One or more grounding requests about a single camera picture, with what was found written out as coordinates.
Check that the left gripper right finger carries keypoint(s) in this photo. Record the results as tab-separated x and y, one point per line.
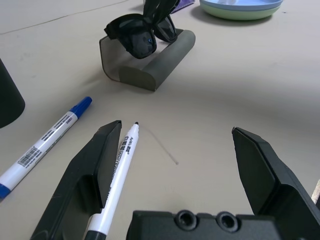
257	170

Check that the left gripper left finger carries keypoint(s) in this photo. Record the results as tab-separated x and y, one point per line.
82	175

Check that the black sunglasses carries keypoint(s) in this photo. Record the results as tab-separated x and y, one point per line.
135	40

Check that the green plate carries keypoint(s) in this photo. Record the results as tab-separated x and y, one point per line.
240	15

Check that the grey glasses case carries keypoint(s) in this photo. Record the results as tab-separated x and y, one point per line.
162	65

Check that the purple tissue box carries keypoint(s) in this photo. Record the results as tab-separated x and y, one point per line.
185	3

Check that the white marker black tip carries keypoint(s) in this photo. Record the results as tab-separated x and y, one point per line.
120	170

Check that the white marker blue cap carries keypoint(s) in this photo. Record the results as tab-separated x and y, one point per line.
50	135

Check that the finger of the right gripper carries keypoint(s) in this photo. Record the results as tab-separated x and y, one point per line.
152	8
168	10

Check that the blue plate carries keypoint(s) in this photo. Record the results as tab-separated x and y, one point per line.
250	3

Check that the black plastic cup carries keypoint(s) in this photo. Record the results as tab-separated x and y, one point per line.
10	105

